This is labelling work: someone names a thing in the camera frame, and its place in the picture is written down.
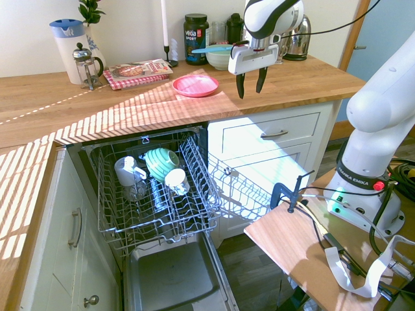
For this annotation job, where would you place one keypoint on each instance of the pizza cookbook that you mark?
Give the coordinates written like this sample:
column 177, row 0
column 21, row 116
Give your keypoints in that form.
column 139, row 69

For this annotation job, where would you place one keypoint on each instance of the black drinks bottle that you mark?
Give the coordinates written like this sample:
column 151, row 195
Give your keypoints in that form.
column 234, row 30

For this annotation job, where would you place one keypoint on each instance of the small black adapter box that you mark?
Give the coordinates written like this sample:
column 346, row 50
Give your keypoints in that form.
column 334, row 241

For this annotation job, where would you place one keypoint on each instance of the white water filter jug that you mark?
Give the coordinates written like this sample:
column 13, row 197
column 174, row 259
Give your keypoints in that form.
column 69, row 48

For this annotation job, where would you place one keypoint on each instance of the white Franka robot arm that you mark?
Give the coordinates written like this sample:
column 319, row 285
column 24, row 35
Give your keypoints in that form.
column 366, row 107

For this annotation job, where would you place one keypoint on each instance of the red stop button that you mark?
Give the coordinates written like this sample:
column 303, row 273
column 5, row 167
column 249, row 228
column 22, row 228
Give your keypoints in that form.
column 378, row 186

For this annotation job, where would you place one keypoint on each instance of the black and blue clamp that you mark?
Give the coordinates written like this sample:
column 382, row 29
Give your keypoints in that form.
column 279, row 192

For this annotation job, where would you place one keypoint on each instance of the black candle holder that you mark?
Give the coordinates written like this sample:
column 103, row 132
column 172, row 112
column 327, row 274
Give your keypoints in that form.
column 167, row 54

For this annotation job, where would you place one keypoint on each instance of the green ribbed bowl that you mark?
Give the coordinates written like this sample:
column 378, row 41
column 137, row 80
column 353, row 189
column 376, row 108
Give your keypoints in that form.
column 159, row 163

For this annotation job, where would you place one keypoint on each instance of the glass French press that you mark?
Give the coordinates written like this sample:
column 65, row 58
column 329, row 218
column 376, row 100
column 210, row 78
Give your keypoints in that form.
column 86, row 69

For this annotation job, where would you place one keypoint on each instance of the blue door with wood frame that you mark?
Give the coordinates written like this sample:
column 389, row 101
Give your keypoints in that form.
column 382, row 39

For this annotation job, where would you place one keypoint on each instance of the clear glass jar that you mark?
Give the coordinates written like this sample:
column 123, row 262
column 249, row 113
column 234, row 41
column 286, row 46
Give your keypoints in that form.
column 218, row 32

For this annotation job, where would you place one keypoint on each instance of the green leafy plant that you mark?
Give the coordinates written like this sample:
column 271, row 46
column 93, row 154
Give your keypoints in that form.
column 90, row 11

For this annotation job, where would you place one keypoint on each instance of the wooden mounting board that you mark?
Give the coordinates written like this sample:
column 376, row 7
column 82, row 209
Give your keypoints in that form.
column 285, row 233

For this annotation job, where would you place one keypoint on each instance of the grey dishwasher door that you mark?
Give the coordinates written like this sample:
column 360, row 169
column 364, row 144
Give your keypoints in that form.
column 175, row 275

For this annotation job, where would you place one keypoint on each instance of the white kitchen cabinet with drawer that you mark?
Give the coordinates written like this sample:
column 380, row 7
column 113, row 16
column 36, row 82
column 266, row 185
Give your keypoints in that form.
column 291, row 155

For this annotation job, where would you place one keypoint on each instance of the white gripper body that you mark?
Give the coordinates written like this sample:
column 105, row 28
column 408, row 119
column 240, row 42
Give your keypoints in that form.
column 253, row 60

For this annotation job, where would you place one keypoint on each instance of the pink plastic plate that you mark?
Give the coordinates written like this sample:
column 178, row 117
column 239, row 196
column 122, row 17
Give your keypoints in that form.
column 194, row 85

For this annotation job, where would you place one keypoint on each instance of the magazine on red cloth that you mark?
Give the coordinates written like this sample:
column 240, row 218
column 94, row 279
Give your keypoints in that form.
column 129, row 83

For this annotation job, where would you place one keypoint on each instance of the white mug with print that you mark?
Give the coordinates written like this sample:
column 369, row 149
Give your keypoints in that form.
column 176, row 179

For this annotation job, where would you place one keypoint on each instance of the round metal cabinet knob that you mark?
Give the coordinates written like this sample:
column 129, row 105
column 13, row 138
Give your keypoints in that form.
column 91, row 300
column 227, row 171

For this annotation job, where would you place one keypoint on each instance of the white twisted candle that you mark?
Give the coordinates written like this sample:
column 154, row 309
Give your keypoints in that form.
column 174, row 48

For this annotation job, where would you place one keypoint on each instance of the black Vega Sport tub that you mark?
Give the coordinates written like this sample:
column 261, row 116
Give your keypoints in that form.
column 194, row 35

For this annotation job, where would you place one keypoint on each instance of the tall white candle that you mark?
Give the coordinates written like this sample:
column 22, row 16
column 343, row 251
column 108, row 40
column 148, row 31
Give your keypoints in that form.
column 164, row 22

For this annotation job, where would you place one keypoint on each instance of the clear drinking glass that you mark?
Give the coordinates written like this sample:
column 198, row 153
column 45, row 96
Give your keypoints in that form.
column 134, row 192

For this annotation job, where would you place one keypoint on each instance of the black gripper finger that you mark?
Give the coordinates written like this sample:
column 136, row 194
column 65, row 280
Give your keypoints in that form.
column 240, row 85
column 262, row 79

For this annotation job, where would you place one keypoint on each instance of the light blue spatula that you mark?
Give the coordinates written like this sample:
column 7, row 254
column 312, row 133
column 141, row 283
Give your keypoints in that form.
column 210, row 49

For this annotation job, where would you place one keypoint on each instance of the plain white mug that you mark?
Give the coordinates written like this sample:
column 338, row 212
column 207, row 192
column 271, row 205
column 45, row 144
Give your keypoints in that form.
column 124, row 171

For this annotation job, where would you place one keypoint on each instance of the stainless steel kettle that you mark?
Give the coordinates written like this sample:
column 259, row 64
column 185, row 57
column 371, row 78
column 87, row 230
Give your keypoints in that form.
column 298, row 45

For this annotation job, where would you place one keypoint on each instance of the white vase with blue flowers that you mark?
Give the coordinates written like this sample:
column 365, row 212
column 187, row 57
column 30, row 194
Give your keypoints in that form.
column 94, row 42

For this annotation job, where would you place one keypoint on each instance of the pale green ceramic bowl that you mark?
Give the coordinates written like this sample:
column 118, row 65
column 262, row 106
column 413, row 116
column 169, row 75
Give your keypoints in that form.
column 217, row 61

